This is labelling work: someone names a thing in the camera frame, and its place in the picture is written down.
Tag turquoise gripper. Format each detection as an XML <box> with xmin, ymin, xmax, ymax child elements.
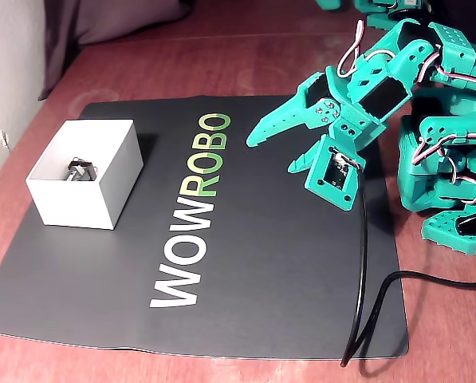
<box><xmin>246</xmin><ymin>65</ymin><xmax>389</xmax><ymax>174</ymax></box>

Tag small black battery pack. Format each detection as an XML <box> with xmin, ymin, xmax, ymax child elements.
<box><xmin>65</xmin><ymin>157</ymin><xmax>100</xmax><ymax>184</ymax></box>

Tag white open cardboard box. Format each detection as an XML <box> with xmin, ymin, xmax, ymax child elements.
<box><xmin>25</xmin><ymin>118</ymin><xmax>145</xmax><ymax>231</ymax></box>

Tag black WOWROBO printed mat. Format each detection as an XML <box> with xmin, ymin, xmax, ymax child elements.
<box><xmin>0</xmin><ymin>94</ymin><xmax>410</xmax><ymax>360</ymax></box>

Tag grey curtain cloth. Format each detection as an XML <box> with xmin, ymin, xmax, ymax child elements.
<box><xmin>37</xmin><ymin>0</ymin><xmax>195</xmax><ymax>101</ymax></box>

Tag turquoise wrist camera module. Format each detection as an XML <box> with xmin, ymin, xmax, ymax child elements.
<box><xmin>303</xmin><ymin>134</ymin><xmax>367</xmax><ymax>211</ymax></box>

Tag white red servo cable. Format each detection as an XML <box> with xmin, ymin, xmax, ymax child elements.
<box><xmin>336</xmin><ymin>19</ymin><xmax>366</xmax><ymax>79</ymax></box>
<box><xmin>416</xmin><ymin>45</ymin><xmax>476</xmax><ymax>91</ymax></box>
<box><xmin>411</xmin><ymin>135</ymin><xmax>476</xmax><ymax>207</ymax></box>

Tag black camera cable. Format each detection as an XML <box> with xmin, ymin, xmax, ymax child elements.
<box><xmin>340</xmin><ymin>175</ymin><xmax>476</xmax><ymax>369</ymax></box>

